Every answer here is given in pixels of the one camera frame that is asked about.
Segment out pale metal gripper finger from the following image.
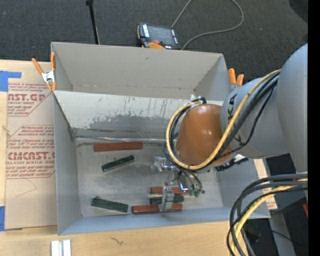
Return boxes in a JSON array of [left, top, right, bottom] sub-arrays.
[[167, 187, 175, 211], [160, 187, 168, 212]]

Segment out dark green flat block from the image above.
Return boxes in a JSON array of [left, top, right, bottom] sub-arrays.
[[90, 197, 130, 214], [100, 154, 136, 173], [149, 194, 185, 205]]

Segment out red-brown flat block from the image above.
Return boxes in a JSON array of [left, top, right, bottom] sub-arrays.
[[93, 141, 144, 153], [131, 202, 184, 215], [150, 186, 190, 196]]

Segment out grey metal bin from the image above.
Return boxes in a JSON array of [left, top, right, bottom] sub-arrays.
[[50, 41, 272, 236]]

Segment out brown cardboard board red print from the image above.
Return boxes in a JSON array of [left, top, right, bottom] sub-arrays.
[[0, 59, 59, 232]]

